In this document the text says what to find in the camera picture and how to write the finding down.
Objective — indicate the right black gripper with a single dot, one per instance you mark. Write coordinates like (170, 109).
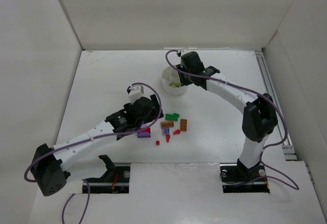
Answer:
(184, 75)

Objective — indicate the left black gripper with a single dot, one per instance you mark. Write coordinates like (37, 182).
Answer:
(155, 107)

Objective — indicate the red arch lego brick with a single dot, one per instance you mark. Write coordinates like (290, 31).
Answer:
(148, 130)

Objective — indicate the purple lego plate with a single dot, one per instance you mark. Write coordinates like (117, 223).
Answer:
(143, 135)

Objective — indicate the lime lego brick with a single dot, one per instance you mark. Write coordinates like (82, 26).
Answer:
(175, 85)

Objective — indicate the purple small square lego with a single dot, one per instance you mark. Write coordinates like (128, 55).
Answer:
(165, 131)

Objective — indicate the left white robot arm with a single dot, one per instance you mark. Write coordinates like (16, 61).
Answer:
(54, 167)

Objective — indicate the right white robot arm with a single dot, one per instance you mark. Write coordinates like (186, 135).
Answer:
(259, 116)

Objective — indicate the brown lego plate left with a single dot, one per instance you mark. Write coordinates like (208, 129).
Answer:
(166, 124)

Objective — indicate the brown lego plate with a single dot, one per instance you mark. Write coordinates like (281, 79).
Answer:
(166, 124)
(183, 125)

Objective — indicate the white round divided container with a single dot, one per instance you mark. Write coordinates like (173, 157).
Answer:
(170, 76)

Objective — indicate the red cone lego upper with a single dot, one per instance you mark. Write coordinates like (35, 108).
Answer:
(177, 132)

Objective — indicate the brown lego plate right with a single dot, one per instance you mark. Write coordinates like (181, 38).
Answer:
(183, 125)

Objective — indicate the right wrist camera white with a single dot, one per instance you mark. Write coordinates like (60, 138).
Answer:
(183, 52)

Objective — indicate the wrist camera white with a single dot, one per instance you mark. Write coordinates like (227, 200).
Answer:
(135, 92)
(183, 52)

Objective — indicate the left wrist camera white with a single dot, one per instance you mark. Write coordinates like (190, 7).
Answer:
(135, 92)

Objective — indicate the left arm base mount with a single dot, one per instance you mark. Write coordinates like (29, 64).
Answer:
(115, 180)

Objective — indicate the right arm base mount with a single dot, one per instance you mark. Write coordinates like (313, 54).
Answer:
(236, 178)

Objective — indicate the aluminium rail right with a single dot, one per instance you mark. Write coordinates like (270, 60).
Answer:
(287, 147)

